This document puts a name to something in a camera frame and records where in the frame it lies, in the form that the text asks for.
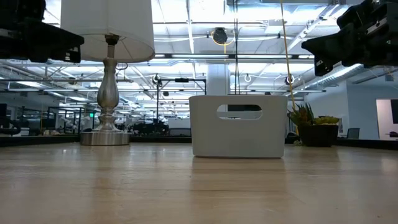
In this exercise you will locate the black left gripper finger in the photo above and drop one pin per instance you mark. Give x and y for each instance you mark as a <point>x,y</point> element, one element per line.
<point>59,46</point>

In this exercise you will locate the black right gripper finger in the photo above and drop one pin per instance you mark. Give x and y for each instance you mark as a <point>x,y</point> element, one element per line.
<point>320,67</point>
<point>329,46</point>

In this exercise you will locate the white plastic bin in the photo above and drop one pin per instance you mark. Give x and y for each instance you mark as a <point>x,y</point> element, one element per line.
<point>211,137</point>

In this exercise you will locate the silver table lamp white shade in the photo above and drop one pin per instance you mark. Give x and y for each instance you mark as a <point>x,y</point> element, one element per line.
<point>107,93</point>

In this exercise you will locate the succulent plant in black pot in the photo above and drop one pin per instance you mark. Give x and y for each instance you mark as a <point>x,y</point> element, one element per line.
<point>317,135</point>

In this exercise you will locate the grey office chair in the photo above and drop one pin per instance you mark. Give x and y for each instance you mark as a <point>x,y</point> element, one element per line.
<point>353,133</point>

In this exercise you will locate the black chair armrest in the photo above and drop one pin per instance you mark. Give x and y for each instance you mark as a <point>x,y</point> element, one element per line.
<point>291,135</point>

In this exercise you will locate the black wall monitor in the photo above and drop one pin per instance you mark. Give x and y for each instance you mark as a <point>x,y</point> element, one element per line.
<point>395,110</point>

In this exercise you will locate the black metal stand frame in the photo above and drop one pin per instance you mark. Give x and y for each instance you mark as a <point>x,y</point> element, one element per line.
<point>158,102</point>

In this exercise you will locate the black table edge rail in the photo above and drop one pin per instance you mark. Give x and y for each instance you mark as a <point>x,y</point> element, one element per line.
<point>155,139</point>

